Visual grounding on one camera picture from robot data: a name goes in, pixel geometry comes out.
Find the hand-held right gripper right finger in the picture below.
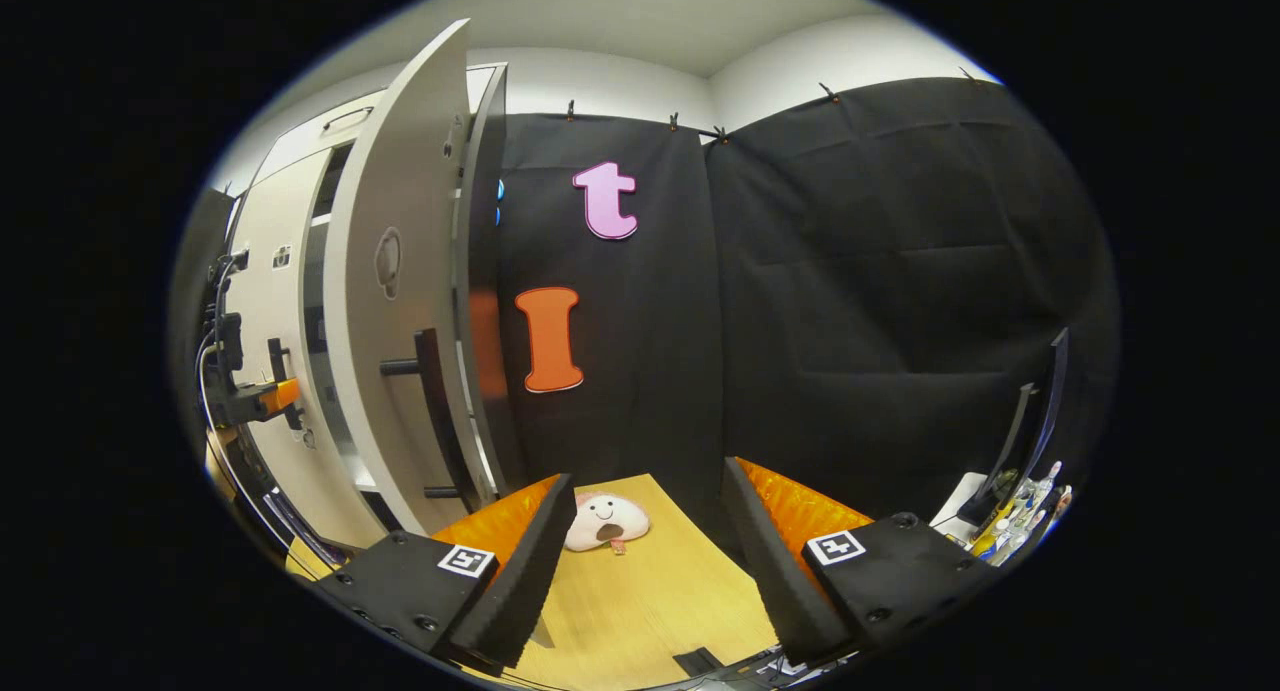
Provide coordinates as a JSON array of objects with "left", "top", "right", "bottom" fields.
[{"left": 722, "top": 458, "right": 1004, "bottom": 667}]

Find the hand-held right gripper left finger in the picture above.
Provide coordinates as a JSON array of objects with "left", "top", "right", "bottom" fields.
[{"left": 318, "top": 474, "right": 576, "bottom": 672}]

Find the beige shoe cabinet door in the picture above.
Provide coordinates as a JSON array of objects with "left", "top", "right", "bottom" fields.
[
  {"left": 322, "top": 19, "right": 501, "bottom": 537},
  {"left": 222, "top": 146, "right": 386, "bottom": 550}
]

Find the beige double-door shoe cabinet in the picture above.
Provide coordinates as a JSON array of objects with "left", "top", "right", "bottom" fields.
[{"left": 205, "top": 63, "right": 531, "bottom": 562}]

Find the beige cabinet drawer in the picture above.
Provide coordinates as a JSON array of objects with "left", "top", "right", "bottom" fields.
[{"left": 250, "top": 89, "right": 386, "bottom": 184}]

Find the pink smiling plush toy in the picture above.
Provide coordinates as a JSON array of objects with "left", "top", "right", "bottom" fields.
[{"left": 563, "top": 491, "right": 651, "bottom": 555}]

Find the cluster of small bottles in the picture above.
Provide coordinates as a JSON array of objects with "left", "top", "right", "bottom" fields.
[{"left": 965, "top": 459, "right": 1076, "bottom": 562}]

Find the black backdrop cloth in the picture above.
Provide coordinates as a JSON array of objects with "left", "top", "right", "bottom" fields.
[{"left": 170, "top": 76, "right": 1119, "bottom": 542}]

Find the black cable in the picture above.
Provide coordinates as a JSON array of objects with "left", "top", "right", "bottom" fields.
[{"left": 195, "top": 336, "right": 301, "bottom": 562}]

